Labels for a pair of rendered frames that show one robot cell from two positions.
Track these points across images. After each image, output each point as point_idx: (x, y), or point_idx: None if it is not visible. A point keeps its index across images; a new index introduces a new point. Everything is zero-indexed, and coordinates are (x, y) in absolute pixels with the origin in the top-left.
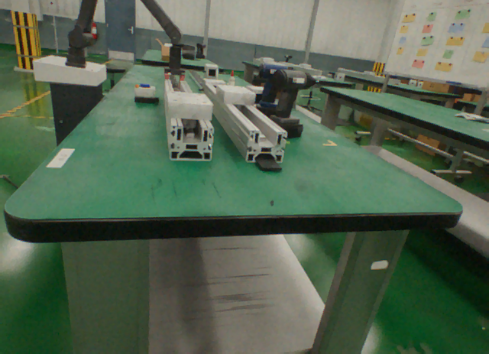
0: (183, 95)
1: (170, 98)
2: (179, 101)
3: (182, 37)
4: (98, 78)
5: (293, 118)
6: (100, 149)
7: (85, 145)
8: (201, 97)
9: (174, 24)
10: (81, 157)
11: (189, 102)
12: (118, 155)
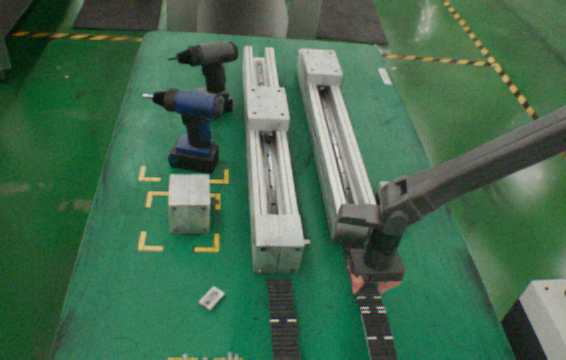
0: (325, 63)
1: (335, 56)
2: (327, 51)
3: (381, 202)
4: (533, 309)
5: (205, 86)
6: (370, 83)
7: (382, 87)
8: (310, 62)
9: (406, 177)
10: (375, 76)
11: (319, 50)
12: (356, 77)
